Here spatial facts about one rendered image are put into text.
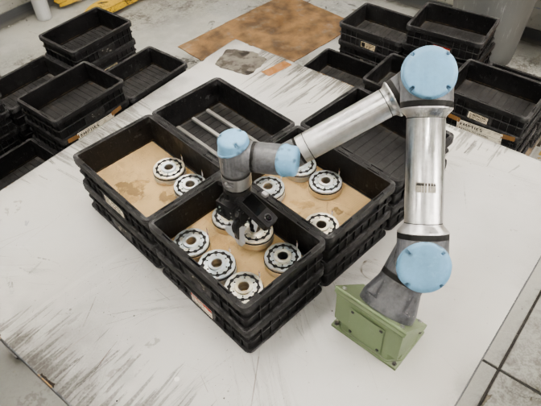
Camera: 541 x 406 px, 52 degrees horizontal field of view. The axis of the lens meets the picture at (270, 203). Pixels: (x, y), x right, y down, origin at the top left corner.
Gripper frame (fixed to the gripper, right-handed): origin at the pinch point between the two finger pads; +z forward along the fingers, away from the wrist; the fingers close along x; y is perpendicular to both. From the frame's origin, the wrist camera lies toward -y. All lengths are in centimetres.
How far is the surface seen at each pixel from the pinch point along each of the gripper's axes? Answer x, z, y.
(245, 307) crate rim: 20.0, -5.3, -16.2
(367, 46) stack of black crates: -177, 47, 64
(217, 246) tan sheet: 4.5, 4.5, 8.1
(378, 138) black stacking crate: -63, 5, -5
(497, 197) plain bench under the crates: -74, 18, -45
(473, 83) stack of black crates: -164, 39, -2
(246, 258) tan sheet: 2.9, 4.6, -1.3
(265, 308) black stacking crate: 13.4, 2.9, -16.4
